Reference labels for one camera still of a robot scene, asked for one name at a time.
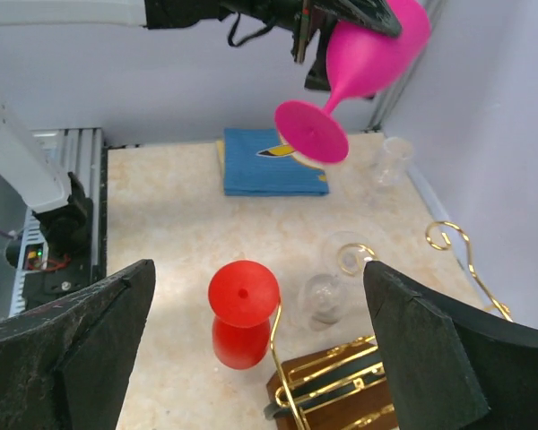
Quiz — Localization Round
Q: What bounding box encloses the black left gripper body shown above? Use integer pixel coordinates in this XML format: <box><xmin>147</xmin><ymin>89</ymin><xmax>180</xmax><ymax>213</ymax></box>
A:
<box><xmin>220</xmin><ymin>1</ymin><xmax>334</xmax><ymax>90</ymax></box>

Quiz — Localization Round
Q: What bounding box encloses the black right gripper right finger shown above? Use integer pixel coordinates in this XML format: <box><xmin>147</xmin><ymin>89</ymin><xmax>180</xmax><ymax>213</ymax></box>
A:
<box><xmin>363</xmin><ymin>261</ymin><xmax>538</xmax><ymax>429</ymax></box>

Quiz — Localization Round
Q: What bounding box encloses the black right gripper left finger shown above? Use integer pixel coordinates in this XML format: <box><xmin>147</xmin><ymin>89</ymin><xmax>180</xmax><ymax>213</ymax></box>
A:
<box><xmin>0</xmin><ymin>260</ymin><xmax>155</xmax><ymax>429</ymax></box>

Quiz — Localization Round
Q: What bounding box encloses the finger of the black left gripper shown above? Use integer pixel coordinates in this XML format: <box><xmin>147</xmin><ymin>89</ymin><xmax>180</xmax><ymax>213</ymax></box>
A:
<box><xmin>314</xmin><ymin>0</ymin><xmax>403</xmax><ymax>37</ymax></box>

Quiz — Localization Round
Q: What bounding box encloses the magenta plastic wine glass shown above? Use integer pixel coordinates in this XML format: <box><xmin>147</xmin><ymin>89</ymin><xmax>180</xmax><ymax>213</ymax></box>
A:
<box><xmin>274</xmin><ymin>1</ymin><xmax>431</xmax><ymax>164</ymax></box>

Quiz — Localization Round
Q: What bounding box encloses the clear wine glass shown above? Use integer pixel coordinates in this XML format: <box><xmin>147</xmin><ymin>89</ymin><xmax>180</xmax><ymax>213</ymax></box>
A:
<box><xmin>371</xmin><ymin>137</ymin><xmax>413</xmax><ymax>188</ymax></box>
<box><xmin>297</xmin><ymin>230</ymin><xmax>377</xmax><ymax>331</ymax></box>

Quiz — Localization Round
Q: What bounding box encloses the red plastic wine glass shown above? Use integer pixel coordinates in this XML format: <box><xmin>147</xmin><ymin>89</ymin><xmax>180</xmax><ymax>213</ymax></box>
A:
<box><xmin>208</xmin><ymin>260</ymin><xmax>280</xmax><ymax>370</ymax></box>

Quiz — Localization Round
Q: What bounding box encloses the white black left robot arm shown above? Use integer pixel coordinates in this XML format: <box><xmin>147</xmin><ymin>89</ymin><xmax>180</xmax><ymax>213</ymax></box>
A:
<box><xmin>0</xmin><ymin>0</ymin><xmax>403</xmax><ymax>91</ymax></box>

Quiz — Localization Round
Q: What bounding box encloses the gold wire wine glass rack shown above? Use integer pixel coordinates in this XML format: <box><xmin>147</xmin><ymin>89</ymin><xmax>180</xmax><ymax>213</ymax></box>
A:
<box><xmin>264</xmin><ymin>220</ymin><xmax>513</xmax><ymax>429</ymax></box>

